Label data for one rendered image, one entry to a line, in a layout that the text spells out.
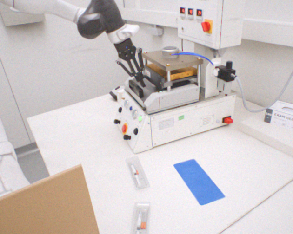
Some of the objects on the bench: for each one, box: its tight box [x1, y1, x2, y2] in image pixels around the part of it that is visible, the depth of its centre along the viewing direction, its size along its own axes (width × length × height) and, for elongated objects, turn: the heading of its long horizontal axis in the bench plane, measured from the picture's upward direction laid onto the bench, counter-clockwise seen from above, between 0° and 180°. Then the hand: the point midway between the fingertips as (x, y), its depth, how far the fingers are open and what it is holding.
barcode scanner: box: [109, 86, 125, 100], centre depth 163 cm, size 20×8×8 cm, turn 129°
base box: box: [115, 90, 236, 154], centre depth 125 cm, size 54×38×17 cm
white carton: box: [264, 100, 293, 134], centre depth 111 cm, size 12×23×7 cm, turn 51°
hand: (140, 80), depth 112 cm, fingers closed
